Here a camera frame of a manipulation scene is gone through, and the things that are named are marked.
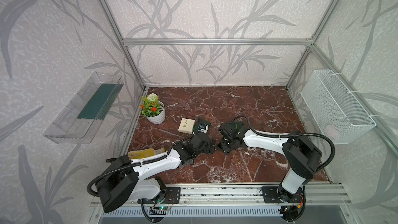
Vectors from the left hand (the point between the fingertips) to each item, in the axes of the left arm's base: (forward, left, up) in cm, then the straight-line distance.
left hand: (209, 141), depth 84 cm
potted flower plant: (+16, +33, +7) cm, 37 cm away
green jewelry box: (+1, +3, +14) cm, 15 cm away
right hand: (0, -8, -6) cm, 11 cm away
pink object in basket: (-1, -59, +14) cm, 61 cm away
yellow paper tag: (-5, +41, -8) cm, 42 cm away
